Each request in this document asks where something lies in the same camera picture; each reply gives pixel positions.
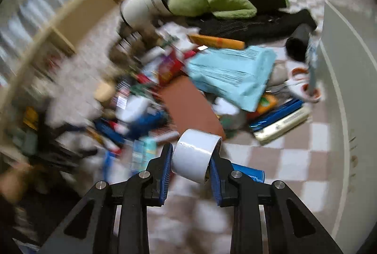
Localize black cloth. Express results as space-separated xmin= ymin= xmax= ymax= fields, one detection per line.
xmin=188 ymin=8 xmax=318 ymax=46

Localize long black box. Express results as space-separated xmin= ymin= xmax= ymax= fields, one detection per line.
xmin=240 ymin=0 xmax=291 ymax=15

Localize cream long box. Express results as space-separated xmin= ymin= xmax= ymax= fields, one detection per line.
xmin=254 ymin=111 xmax=312 ymax=145

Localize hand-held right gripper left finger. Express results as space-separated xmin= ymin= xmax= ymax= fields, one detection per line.
xmin=38 ymin=143 xmax=175 ymax=254

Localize light blue packet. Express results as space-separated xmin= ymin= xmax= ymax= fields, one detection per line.
xmin=187 ymin=46 xmax=278 ymax=113

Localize small orange box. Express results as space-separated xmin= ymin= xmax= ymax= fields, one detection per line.
xmin=256 ymin=93 xmax=279 ymax=114

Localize orange tube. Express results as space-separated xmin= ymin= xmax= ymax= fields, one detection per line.
xmin=188 ymin=33 xmax=246 ymax=50

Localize brown cardboard sheet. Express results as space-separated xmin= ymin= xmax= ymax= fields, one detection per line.
xmin=160 ymin=75 xmax=227 ymax=140

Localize orange handled scissors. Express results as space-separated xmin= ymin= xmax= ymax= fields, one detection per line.
xmin=289 ymin=66 xmax=322 ymax=103

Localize black cylinder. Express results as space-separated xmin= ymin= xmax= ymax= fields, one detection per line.
xmin=286 ymin=23 xmax=313 ymax=62

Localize wooden bedside shelf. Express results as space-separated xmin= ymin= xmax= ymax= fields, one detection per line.
xmin=0 ymin=0 xmax=142 ymax=115

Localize white baseball cap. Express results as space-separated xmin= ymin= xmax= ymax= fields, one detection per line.
xmin=119 ymin=0 xmax=177 ymax=29

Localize white tape roll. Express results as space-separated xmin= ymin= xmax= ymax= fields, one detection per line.
xmin=171 ymin=129 xmax=223 ymax=185

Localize blue and white packet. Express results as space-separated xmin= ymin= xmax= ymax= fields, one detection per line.
xmin=306 ymin=36 xmax=320 ymax=96

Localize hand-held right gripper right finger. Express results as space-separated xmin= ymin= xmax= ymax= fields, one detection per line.
xmin=209 ymin=150 xmax=344 ymax=254

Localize blue flat pack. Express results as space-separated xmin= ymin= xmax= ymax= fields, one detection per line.
xmin=248 ymin=98 xmax=304 ymax=131

